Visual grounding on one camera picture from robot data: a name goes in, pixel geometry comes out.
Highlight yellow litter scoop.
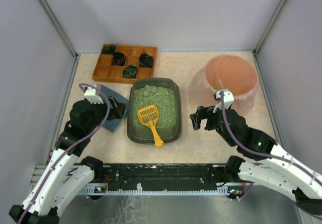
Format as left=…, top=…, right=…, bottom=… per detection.
left=137, top=104, right=164, bottom=147

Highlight dark grey litter box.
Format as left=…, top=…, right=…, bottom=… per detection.
left=126, top=77, right=182, bottom=145

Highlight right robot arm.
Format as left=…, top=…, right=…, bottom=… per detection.
left=190, top=105, right=321, bottom=218

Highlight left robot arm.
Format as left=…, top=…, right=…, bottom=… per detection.
left=9, top=96, right=128, bottom=223

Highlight green cat litter pellets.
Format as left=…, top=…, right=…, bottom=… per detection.
left=132, top=85, right=176, bottom=128

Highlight dark teal folded cloth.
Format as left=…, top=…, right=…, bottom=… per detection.
left=99, top=85, right=128, bottom=132

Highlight black rolled sock front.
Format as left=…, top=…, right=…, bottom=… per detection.
left=122, top=65, right=138, bottom=79

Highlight orange wooden divided tray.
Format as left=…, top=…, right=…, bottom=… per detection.
left=92, top=44, right=157, bottom=84

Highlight orange bin with bag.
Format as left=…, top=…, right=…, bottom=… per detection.
left=187, top=54, right=259, bottom=116

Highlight black rolled sock middle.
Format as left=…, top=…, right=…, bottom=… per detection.
left=111, top=52, right=126, bottom=66

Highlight black rolled sock right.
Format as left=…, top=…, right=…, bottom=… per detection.
left=139, top=52, right=154, bottom=68

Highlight black rolled sock back-left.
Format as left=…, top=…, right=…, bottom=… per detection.
left=101, top=44, right=116, bottom=55

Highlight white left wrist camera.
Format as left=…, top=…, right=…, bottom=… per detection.
left=82, top=84, right=104, bottom=104

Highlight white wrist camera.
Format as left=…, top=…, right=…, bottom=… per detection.
left=82, top=84, right=104, bottom=104
left=213, top=89, right=234, bottom=113

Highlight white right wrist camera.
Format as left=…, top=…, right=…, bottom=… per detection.
left=213, top=89, right=234, bottom=113

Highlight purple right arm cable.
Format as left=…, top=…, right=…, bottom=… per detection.
left=218, top=90, right=322, bottom=221

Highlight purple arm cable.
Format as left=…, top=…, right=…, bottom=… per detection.
left=17, top=83, right=111, bottom=224
left=218, top=90, right=322, bottom=221

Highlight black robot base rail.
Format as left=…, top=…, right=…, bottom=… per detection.
left=90, top=163, right=241, bottom=192

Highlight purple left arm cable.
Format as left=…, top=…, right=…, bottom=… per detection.
left=17, top=83, right=111, bottom=224

